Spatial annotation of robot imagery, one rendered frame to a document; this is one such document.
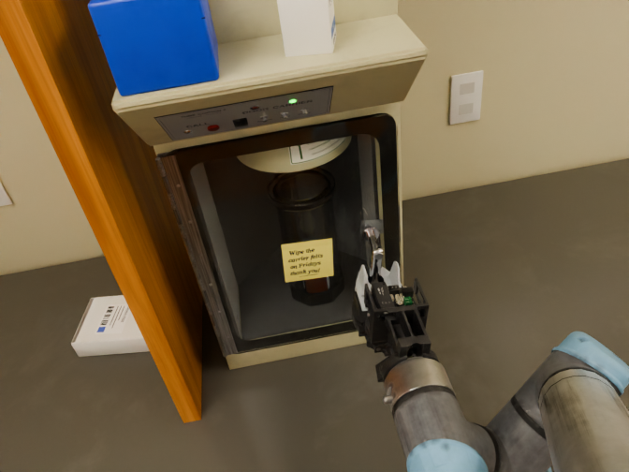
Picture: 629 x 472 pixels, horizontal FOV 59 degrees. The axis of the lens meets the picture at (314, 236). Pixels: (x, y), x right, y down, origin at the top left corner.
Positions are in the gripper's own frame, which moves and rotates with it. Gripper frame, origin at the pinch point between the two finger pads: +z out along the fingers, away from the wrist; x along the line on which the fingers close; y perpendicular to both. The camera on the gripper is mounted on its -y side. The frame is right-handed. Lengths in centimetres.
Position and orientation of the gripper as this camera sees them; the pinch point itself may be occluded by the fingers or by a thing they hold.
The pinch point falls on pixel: (373, 276)
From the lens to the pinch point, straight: 84.4
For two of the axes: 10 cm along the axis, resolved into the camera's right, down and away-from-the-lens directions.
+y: -0.1, -7.8, -6.2
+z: -1.5, -6.1, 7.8
